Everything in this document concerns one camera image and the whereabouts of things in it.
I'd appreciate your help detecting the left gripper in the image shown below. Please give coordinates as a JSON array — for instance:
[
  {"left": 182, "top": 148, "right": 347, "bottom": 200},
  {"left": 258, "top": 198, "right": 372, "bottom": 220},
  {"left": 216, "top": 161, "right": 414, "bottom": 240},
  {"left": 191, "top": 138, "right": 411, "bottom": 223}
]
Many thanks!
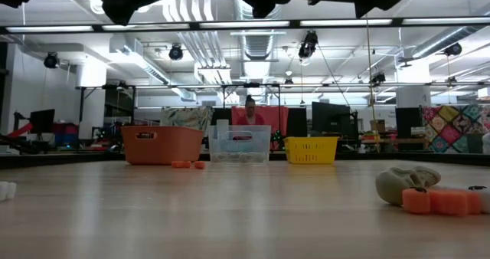
[{"left": 53, "top": 0, "right": 191, "bottom": 26}]

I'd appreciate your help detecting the orange plastic skeleton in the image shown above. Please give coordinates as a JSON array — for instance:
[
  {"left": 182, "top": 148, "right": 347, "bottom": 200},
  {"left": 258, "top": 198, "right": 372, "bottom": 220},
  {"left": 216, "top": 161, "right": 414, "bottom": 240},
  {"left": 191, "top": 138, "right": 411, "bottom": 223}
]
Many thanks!
[
  {"left": 401, "top": 186, "right": 482, "bottom": 217},
  {"left": 171, "top": 160, "right": 207, "bottom": 170}
]

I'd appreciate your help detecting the black ceiling spotlight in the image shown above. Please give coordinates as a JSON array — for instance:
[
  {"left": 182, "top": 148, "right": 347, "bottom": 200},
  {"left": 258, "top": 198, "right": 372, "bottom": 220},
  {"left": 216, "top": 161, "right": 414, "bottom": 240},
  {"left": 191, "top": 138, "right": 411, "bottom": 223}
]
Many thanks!
[
  {"left": 168, "top": 43, "right": 185, "bottom": 61},
  {"left": 43, "top": 51, "right": 60, "bottom": 70},
  {"left": 443, "top": 42, "right": 463, "bottom": 57}
]

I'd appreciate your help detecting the black ceiling beam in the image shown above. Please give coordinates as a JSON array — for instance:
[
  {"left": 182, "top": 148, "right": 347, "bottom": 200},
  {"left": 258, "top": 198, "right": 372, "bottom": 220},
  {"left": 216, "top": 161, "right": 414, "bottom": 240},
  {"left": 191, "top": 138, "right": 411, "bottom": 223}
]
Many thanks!
[{"left": 0, "top": 17, "right": 490, "bottom": 34}]

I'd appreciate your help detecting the person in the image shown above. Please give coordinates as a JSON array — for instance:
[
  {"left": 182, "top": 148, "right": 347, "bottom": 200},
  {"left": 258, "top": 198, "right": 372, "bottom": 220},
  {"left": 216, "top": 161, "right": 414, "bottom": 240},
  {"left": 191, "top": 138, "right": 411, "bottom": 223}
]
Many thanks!
[{"left": 236, "top": 94, "right": 266, "bottom": 126}]

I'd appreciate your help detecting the floral patterned cloth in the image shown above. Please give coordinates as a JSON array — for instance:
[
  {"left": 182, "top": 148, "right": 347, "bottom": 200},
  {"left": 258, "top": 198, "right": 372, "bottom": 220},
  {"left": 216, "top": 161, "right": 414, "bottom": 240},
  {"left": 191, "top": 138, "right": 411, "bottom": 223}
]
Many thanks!
[{"left": 159, "top": 106, "right": 214, "bottom": 139}]

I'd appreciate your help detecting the red cloth backdrop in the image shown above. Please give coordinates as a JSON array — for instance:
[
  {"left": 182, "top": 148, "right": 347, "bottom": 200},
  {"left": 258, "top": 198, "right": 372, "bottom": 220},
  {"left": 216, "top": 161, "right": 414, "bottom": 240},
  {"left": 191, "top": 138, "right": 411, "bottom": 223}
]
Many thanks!
[{"left": 230, "top": 105, "right": 289, "bottom": 135}]

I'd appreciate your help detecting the clear plastic bin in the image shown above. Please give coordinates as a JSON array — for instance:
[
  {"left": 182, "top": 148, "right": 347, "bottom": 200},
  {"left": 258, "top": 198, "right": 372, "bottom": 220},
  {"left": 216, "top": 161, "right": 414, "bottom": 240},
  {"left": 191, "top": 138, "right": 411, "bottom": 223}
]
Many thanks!
[{"left": 207, "top": 124, "right": 273, "bottom": 165}]

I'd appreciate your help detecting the orange plastic bin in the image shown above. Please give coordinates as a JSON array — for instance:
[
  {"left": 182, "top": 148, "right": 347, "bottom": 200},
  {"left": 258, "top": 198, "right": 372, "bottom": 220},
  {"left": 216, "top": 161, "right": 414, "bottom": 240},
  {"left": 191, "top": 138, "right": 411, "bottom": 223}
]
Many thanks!
[{"left": 121, "top": 126, "right": 204, "bottom": 166}]

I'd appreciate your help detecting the black computer monitor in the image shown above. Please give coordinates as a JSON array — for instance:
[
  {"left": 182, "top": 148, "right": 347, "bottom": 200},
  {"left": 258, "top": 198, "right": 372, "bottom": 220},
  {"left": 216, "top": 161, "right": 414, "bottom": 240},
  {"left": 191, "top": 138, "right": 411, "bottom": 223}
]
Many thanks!
[
  {"left": 395, "top": 107, "right": 422, "bottom": 139},
  {"left": 29, "top": 108, "right": 56, "bottom": 135},
  {"left": 312, "top": 101, "right": 359, "bottom": 138}
]

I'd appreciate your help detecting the red storage box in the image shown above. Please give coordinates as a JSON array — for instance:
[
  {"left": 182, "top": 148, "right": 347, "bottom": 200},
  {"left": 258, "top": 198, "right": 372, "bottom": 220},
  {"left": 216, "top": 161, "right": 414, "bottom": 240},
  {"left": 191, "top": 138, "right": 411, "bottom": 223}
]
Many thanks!
[{"left": 53, "top": 123, "right": 80, "bottom": 134}]

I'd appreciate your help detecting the yellow plastic basket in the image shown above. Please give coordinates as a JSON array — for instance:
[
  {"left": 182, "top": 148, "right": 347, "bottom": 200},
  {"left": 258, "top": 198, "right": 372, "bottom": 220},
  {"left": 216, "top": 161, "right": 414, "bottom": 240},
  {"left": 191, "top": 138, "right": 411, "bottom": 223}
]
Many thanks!
[{"left": 283, "top": 136, "right": 340, "bottom": 165}]

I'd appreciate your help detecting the white plastic skeleton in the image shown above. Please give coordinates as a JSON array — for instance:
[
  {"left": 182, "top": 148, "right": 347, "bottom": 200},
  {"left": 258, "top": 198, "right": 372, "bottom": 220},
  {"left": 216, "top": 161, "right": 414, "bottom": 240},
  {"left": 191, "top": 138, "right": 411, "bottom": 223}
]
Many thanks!
[{"left": 0, "top": 181, "right": 18, "bottom": 202}]

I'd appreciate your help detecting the colourful patchwork quilt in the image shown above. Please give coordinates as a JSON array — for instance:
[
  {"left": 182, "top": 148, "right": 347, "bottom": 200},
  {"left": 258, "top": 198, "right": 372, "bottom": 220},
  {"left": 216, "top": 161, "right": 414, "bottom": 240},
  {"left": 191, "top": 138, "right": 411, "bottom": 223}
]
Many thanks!
[{"left": 420, "top": 104, "right": 490, "bottom": 155}]

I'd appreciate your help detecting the silver ceiling air duct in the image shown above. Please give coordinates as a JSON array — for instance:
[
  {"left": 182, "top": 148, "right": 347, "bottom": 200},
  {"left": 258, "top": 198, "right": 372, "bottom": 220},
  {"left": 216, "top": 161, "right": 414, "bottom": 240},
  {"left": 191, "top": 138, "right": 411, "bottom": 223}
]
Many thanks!
[{"left": 232, "top": 0, "right": 286, "bottom": 103}]

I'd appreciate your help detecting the black hanging camera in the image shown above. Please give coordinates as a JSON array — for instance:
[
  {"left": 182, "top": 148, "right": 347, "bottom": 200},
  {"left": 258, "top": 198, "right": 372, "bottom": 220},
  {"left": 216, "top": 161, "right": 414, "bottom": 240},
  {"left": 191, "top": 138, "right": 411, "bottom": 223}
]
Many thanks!
[
  {"left": 298, "top": 30, "right": 319, "bottom": 60},
  {"left": 370, "top": 71, "right": 387, "bottom": 86}
]

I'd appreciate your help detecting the black metal rack frame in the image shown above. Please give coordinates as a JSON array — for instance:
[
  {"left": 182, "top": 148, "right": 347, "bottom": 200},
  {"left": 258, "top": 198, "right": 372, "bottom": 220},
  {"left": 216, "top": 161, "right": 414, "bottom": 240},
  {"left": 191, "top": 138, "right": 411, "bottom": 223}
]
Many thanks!
[{"left": 75, "top": 81, "right": 322, "bottom": 136}]

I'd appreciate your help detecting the thin hanging rope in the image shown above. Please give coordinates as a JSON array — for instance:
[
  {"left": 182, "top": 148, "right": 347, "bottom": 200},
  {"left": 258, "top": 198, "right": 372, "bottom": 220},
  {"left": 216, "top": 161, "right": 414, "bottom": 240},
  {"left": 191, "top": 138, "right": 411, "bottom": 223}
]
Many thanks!
[{"left": 365, "top": 15, "right": 381, "bottom": 153}]

